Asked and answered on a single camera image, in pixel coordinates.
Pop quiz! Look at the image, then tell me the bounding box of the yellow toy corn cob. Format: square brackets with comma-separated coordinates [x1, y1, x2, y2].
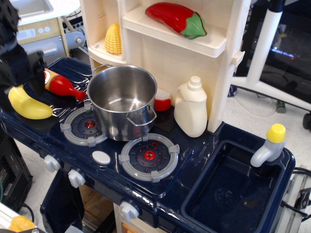
[105, 23, 122, 54]

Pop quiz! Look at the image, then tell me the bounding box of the grey toy burner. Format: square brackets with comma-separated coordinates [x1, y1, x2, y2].
[60, 101, 107, 147]
[119, 133, 180, 183]

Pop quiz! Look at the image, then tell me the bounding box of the grey oval button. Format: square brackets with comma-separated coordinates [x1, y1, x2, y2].
[92, 150, 111, 165]

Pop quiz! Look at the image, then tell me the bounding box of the right grey toy burner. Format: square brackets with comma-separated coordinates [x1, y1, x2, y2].
[119, 133, 180, 183]

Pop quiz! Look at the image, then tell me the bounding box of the black caster wheel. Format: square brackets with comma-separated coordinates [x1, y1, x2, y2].
[302, 113, 311, 130]

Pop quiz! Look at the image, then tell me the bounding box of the right white stove knob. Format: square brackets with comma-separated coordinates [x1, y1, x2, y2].
[120, 201, 139, 221]

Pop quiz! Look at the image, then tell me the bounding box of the red white toy cheese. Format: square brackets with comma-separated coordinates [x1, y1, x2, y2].
[155, 89, 172, 112]

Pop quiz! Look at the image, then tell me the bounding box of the cream toy kitchen shelf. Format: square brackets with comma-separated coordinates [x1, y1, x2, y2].
[80, 0, 250, 133]

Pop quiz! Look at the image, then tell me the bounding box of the cream toy detergent jug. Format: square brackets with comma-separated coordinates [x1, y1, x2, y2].
[174, 76, 207, 138]

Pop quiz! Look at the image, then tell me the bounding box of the grey yellow toy faucet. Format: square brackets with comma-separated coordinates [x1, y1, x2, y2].
[250, 123, 286, 167]

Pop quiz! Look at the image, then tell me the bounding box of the left white stove knob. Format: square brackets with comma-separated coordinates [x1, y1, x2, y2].
[44, 155, 61, 173]

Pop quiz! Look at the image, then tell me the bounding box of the grey toy dishwasher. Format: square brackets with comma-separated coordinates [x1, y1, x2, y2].
[9, 0, 71, 66]

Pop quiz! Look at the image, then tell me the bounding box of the white pipe stand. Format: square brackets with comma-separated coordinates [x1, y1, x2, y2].
[231, 0, 311, 111]

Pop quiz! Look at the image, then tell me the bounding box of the stainless steel pot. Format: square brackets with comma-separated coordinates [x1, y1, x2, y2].
[87, 64, 157, 141]

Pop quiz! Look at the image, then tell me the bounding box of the red toy chili pepper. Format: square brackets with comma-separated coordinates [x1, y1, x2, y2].
[145, 2, 207, 39]

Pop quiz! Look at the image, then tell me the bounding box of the black computer case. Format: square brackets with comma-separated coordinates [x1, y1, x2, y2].
[0, 130, 33, 212]

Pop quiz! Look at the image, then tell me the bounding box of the yellow toy banana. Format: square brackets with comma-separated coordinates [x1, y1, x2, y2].
[8, 85, 53, 120]

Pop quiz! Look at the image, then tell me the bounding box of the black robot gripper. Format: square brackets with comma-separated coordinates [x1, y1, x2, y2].
[0, 0, 46, 112]

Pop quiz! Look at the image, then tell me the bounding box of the middle white stove knob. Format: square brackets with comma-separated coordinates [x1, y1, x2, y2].
[68, 169, 86, 188]

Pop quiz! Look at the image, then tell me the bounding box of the white stove knob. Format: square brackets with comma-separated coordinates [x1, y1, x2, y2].
[120, 201, 139, 221]
[44, 155, 61, 173]
[68, 169, 86, 188]

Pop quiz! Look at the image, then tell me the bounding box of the red toy ketchup bottle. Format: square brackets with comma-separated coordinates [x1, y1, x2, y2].
[44, 68, 86, 101]

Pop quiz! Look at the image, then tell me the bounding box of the left grey toy burner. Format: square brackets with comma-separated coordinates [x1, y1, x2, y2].
[60, 101, 107, 147]

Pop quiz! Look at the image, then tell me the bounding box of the green can on floor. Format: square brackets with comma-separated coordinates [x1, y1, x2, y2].
[276, 100, 286, 114]

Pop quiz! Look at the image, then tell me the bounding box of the dark blue toy kitchen counter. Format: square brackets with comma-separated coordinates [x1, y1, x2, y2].
[0, 58, 295, 233]

